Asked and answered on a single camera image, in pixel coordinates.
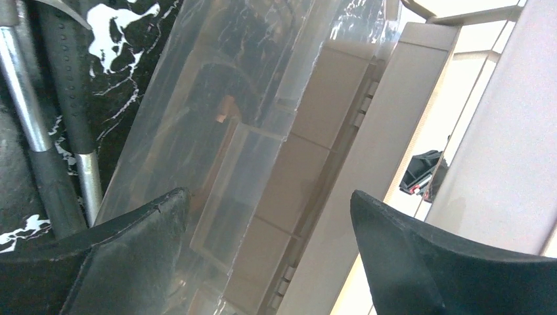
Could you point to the beige plastic tool box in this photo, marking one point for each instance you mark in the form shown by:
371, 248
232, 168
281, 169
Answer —
251, 108

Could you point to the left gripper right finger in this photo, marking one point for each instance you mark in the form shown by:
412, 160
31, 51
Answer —
413, 267

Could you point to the black silver screwdriver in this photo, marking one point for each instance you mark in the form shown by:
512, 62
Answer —
55, 188

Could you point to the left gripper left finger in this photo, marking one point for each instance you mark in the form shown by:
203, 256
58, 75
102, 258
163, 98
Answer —
122, 266

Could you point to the black handled claw hammer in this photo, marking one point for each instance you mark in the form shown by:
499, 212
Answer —
64, 38

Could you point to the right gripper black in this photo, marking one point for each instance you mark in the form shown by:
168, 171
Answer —
424, 175

